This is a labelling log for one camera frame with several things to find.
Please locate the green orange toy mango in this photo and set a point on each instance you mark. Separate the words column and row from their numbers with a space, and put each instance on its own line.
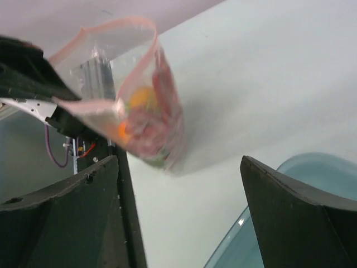
column 145, row 144

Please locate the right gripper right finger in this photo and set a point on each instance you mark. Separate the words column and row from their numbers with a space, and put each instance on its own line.
column 297, row 225

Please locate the purple toy grapes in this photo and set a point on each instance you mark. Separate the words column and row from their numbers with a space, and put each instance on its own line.
column 139, row 118

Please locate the teal plastic tray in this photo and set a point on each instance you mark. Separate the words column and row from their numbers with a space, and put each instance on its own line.
column 332, row 174

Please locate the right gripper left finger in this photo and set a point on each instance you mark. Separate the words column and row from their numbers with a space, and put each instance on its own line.
column 61, row 225

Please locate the clear pink zip top bag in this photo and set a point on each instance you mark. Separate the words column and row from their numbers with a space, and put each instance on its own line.
column 126, row 88

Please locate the red toy lobster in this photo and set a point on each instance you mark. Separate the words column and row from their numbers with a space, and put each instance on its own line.
column 166, row 95

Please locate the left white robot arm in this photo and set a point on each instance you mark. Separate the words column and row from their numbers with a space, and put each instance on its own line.
column 63, row 121

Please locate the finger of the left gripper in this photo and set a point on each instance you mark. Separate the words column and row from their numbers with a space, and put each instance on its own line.
column 57, row 85

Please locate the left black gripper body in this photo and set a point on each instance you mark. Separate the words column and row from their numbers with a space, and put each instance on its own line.
column 25, row 73

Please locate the aluminium frame rail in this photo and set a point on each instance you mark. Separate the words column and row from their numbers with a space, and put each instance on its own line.
column 93, row 79

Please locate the yellow toy lemon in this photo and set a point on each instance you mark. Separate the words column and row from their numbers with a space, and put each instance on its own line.
column 143, row 97

